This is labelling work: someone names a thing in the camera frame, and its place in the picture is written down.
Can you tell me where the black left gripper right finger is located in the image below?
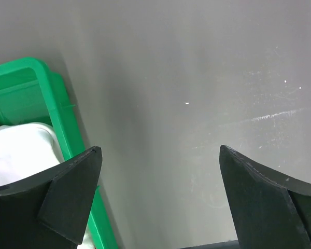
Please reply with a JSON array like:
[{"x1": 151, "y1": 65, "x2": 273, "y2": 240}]
[{"x1": 219, "y1": 145, "x2": 311, "y2": 248}]

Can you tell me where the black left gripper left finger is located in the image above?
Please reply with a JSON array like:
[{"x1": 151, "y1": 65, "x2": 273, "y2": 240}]
[{"x1": 0, "y1": 146, "x2": 102, "y2": 248}]

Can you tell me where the white t-shirt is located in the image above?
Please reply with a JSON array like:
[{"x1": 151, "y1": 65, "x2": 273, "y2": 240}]
[{"x1": 0, "y1": 123, "x2": 97, "y2": 248}]

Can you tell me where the green plastic bin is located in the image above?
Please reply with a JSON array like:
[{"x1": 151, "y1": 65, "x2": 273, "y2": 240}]
[{"x1": 0, "y1": 58, "x2": 118, "y2": 248}]

